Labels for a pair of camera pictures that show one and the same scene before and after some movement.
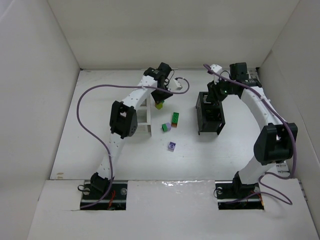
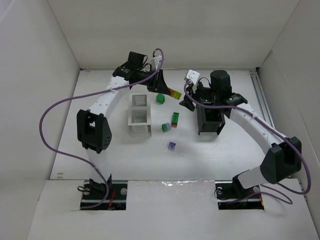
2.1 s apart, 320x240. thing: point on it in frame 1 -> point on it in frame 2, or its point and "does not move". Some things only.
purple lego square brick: [172, 146] does not move
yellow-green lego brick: [159, 106] -> [177, 94]
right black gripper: [214, 94] -> [210, 118]
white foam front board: [170, 210] does not move
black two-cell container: [210, 116] does not move
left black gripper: [161, 95] -> [157, 80]
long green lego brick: [175, 117] does not move
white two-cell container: [144, 123] does not move
